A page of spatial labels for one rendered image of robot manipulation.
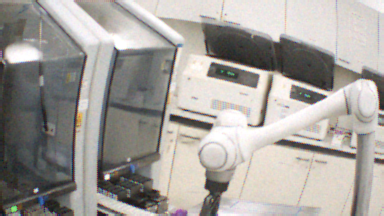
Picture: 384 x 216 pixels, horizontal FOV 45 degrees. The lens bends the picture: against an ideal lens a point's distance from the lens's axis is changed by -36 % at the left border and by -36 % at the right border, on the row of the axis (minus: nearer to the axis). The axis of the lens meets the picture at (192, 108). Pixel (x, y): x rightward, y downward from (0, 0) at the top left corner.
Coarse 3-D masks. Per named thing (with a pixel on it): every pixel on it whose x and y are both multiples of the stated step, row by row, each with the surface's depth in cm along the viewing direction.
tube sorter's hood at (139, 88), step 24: (120, 24) 231; (144, 24) 257; (120, 48) 204; (144, 48) 224; (168, 48) 248; (120, 72) 208; (144, 72) 230; (168, 72) 254; (120, 96) 213; (144, 96) 236; (168, 96) 259; (120, 120) 217; (144, 120) 241; (120, 144) 221; (144, 144) 246; (120, 168) 221
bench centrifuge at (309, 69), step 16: (288, 48) 446; (304, 48) 435; (320, 48) 427; (288, 64) 464; (304, 64) 453; (320, 64) 442; (288, 80) 429; (304, 80) 471; (320, 80) 461; (272, 96) 426; (288, 96) 424; (304, 96) 422; (320, 96) 419; (272, 112) 427; (288, 112) 424; (320, 128) 417
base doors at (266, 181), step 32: (192, 128) 443; (192, 160) 445; (256, 160) 432; (288, 160) 424; (320, 160) 416; (352, 160) 406; (192, 192) 447; (224, 192) 440; (256, 192) 433; (288, 192) 425; (320, 192) 417; (352, 192) 407
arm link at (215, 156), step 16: (336, 96) 187; (304, 112) 187; (320, 112) 188; (336, 112) 187; (224, 128) 184; (240, 128) 182; (272, 128) 181; (288, 128) 183; (304, 128) 188; (208, 144) 177; (224, 144) 176; (240, 144) 179; (256, 144) 180; (208, 160) 177; (224, 160) 176; (240, 160) 181
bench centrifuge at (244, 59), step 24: (216, 24) 447; (216, 48) 483; (240, 48) 468; (264, 48) 453; (192, 72) 443; (216, 72) 439; (240, 72) 436; (264, 72) 434; (192, 96) 443; (216, 96) 438; (240, 96) 433; (264, 96) 437; (264, 120) 455
